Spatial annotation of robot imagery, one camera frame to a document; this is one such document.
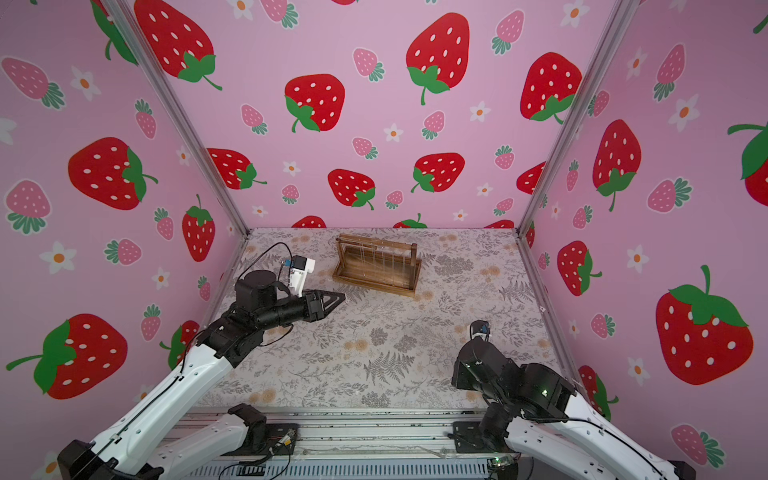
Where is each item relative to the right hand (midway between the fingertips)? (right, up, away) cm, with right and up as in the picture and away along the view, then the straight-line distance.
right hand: (458, 362), depth 71 cm
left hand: (-28, +16, -1) cm, 32 cm away
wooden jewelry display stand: (-22, +23, +42) cm, 53 cm away
